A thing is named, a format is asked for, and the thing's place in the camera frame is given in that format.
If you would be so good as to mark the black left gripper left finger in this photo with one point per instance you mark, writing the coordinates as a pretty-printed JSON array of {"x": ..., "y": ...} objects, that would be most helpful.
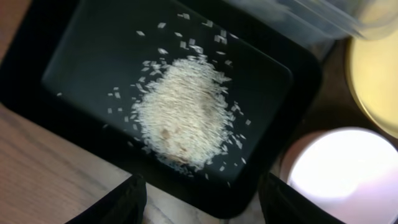
[{"x": 123, "y": 205}]

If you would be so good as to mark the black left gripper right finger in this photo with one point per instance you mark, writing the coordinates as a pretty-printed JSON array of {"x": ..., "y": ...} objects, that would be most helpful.
[{"x": 282, "y": 204}]

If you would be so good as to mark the white bowl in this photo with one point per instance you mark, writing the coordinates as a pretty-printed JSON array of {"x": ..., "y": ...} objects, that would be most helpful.
[{"x": 350, "y": 173}]

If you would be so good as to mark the rice pile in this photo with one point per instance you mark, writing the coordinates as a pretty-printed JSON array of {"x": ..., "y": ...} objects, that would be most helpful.
[{"x": 164, "y": 78}]

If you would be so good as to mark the brown serving tray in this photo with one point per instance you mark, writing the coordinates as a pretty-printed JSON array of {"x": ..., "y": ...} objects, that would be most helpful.
[{"x": 334, "y": 107}]

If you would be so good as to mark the black plastic tray bin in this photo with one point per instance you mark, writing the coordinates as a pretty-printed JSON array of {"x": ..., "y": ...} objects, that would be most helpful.
[{"x": 274, "y": 85}]

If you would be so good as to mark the yellow plate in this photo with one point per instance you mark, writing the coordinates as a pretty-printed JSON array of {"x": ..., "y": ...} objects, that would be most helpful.
[{"x": 371, "y": 74}]

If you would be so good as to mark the clear plastic bin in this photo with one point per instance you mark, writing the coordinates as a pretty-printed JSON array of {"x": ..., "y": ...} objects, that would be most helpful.
[{"x": 309, "y": 22}]

